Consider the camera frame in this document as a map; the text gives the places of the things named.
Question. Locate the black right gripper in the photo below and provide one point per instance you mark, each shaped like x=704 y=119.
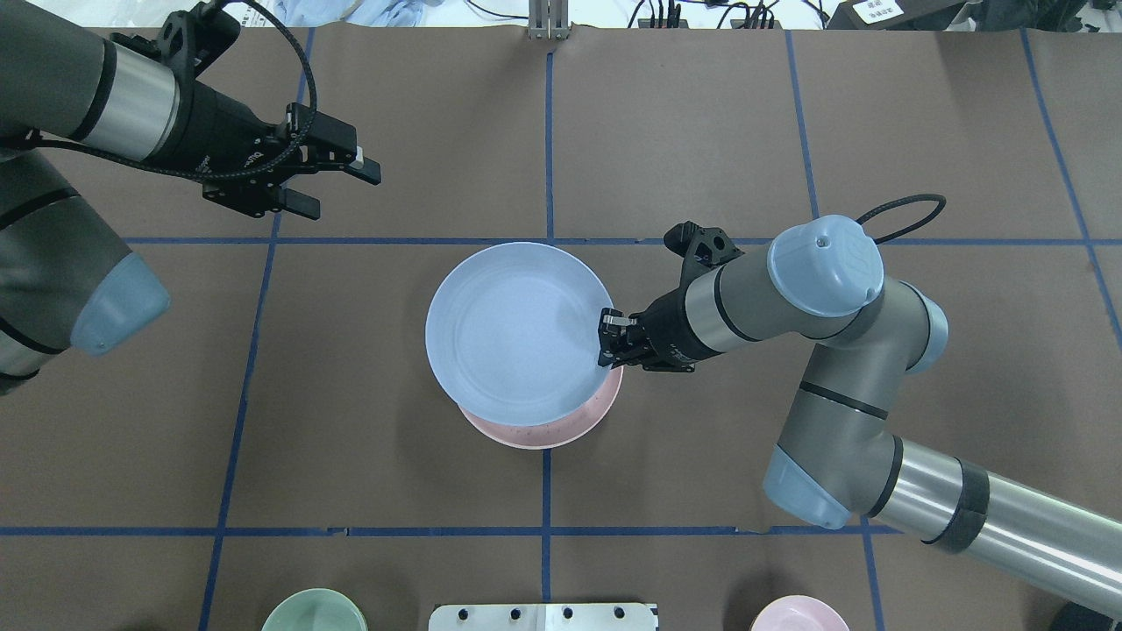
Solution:
x=666 y=329

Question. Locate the blue plate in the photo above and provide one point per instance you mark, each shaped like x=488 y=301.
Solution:
x=511 y=334

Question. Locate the green bowl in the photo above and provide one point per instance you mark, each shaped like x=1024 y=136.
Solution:
x=316 y=609

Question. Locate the blue cloth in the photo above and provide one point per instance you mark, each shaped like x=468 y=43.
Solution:
x=371 y=13

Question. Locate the dark blue pot with lid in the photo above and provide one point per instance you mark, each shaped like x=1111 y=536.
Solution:
x=1073 y=617

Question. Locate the pink bowl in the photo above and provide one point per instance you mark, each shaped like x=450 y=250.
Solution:
x=798 y=612

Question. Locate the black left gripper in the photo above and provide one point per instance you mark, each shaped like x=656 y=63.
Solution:
x=216 y=125

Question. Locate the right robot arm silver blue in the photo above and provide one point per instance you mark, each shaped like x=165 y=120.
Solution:
x=825 y=280

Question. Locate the aluminium frame post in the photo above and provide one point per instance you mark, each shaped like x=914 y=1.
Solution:
x=549 y=20

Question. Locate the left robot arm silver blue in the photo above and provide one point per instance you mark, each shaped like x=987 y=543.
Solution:
x=68 y=280

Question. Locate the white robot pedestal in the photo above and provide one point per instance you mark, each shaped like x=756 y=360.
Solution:
x=546 y=616

